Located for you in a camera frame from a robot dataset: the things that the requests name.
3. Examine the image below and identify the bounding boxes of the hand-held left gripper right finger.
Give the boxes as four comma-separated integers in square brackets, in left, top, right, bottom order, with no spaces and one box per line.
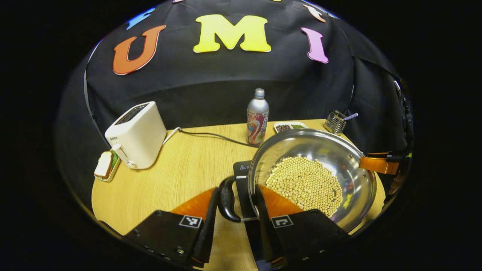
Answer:
[255,184,351,268]

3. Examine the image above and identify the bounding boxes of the white compartment dish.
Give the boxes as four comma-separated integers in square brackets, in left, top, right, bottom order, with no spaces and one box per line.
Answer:
[274,122,308,134]

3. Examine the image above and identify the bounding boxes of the black backdrop cloth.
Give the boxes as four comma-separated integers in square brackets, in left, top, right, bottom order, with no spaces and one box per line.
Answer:
[56,0,411,177]

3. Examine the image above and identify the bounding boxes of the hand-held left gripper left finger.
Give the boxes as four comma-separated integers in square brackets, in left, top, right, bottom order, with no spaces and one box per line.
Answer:
[122,187,220,268]

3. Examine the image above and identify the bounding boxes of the toast sandwich with lettuce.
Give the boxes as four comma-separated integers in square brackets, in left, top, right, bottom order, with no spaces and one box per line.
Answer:
[94,151,119,179]

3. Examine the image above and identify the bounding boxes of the pile of soybeans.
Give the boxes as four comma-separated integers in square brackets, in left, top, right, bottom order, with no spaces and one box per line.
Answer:
[265,156,343,218]

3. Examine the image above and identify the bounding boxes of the black power cable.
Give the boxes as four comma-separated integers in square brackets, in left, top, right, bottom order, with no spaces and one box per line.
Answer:
[163,127,259,148]

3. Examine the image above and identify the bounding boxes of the silver printed drink bottle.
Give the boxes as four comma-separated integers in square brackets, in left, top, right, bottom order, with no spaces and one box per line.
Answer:
[246,88,270,146]

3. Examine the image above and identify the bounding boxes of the black induction cooktop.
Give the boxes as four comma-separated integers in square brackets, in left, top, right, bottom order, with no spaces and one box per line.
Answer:
[233,160,272,271]

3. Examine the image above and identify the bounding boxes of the white toaster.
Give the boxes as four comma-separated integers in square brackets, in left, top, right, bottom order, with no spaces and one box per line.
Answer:
[105,101,167,169]

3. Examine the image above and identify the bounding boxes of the metal mesh utensil holder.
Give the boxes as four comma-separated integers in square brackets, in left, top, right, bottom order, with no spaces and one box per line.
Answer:
[324,110,347,136]

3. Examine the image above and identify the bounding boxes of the green sandwich plate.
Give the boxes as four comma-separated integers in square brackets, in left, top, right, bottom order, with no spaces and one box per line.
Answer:
[94,149,121,182]

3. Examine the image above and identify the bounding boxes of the stainless steel pot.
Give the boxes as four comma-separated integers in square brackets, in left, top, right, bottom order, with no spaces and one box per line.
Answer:
[218,129,377,233]

